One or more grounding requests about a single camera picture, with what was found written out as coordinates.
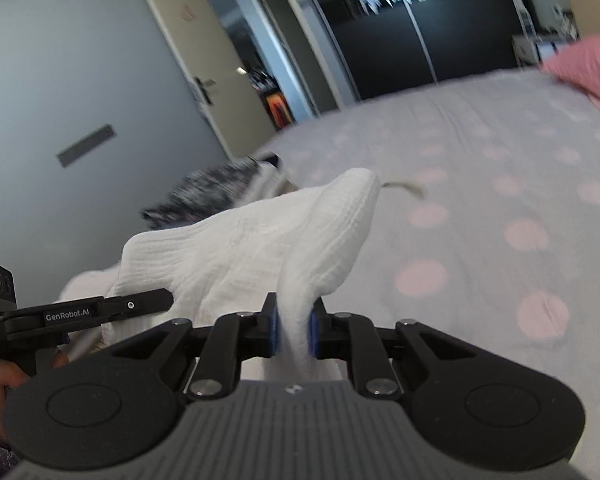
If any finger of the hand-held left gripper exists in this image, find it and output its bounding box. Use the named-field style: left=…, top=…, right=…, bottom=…
left=2, top=287, right=175, bottom=349

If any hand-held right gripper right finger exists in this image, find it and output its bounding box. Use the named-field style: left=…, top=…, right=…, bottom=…
left=307, top=297, right=485, bottom=402

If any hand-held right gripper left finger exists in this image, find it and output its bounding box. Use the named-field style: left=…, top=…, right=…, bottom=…
left=102, top=292, right=281, bottom=402

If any white crinkled garment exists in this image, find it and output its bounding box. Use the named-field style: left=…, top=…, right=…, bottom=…
left=100, top=167, right=427, bottom=383

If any grey patterned cloth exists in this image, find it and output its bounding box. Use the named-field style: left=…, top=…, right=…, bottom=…
left=140, top=157, right=267, bottom=231

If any orange and black box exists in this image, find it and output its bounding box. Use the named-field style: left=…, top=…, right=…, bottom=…
left=265, top=91, right=294, bottom=129

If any bed with pink dotted sheet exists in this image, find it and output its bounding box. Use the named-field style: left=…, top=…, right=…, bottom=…
left=60, top=67, right=600, bottom=461

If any dark wardrobe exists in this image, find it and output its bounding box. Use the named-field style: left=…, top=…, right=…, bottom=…
left=292, top=0, right=536, bottom=102

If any cream door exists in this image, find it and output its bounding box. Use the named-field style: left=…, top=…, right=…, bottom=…
left=140, top=0, right=277, bottom=159

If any white nightstand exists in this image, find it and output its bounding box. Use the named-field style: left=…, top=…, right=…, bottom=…
left=512, top=30, right=577, bottom=69

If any pink pillow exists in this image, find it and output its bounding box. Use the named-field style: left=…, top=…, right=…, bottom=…
left=540, top=35, right=600, bottom=117

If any white shelf unit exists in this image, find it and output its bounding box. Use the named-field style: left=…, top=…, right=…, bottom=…
left=497, top=0, right=539, bottom=63

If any dark rectangular wall vent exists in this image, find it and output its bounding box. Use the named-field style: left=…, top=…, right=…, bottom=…
left=56, top=124, right=117, bottom=169

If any door handle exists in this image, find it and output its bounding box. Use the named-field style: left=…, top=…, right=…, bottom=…
left=194, top=75, right=219, bottom=107

